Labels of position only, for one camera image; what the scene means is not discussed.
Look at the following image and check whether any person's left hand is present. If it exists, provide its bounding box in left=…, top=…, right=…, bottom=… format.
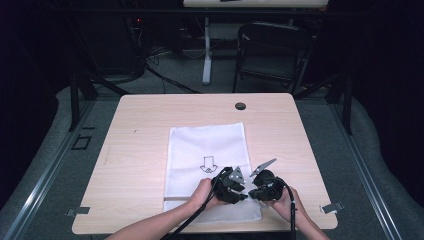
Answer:
left=187, top=178, right=228, bottom=212

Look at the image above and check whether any right hand-held gripper cable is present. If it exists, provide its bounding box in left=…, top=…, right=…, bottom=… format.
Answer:
left=275, top=177, right=298, bottom=240

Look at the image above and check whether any hand-held gripper cable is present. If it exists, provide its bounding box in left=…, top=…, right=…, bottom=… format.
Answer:
left=275, top=177, right=298, bottom=240
left=161, top=167, right=231, bottom=240

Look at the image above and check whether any dark computer tower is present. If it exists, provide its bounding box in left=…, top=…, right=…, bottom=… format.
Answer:
left=71, top=14, right=143, bottom=74

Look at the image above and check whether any white desk leg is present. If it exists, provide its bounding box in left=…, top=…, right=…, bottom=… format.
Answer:
left=201, top=16, right=214, bottom=86

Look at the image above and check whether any left hand-held gripper cable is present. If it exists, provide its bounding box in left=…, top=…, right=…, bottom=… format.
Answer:
left=161, top=167, right=231, bottom=240

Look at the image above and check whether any person's right hand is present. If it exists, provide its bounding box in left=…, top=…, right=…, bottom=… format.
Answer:
left=267, top=186, right=304, bottom=224

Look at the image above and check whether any black folding chair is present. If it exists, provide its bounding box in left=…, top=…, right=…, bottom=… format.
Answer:
left=232, top=21, right=315, bottom=95

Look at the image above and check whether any white mesh bag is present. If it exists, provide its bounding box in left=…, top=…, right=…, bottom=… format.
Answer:
left=162, top=122, right=263, bottom=224

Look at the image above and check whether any aluminium floor rail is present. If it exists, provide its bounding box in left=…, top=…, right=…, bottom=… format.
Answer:
left=2, top=99, right=97, bottom=240
left=328, top=103, right=403, bottom=240

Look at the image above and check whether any black metal stand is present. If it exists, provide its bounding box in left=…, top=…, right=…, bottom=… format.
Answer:
left=292, top=71, right=354, bottom=136
left=68, top=71, right=132, bottom=133

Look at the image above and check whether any thick black floor cable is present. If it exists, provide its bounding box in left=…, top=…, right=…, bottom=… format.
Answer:
left=143, top=63, right=202, bottom=95

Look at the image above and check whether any grey tape piece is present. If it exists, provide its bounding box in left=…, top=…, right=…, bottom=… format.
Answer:
left=320, top=201, right=345, bottom=215
left=65, top=206, right=91, bottom=217

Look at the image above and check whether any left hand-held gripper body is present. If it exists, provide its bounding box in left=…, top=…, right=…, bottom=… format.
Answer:
left=211, top=165, right=247, bottom=204

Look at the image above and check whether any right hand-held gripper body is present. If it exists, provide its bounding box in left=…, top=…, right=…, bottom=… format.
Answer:
left=249, top=158, right=285, bottom=202

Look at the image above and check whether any black horizontal frame bar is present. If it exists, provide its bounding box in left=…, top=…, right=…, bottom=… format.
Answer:
left=64, top=7, right=354, bottom=18

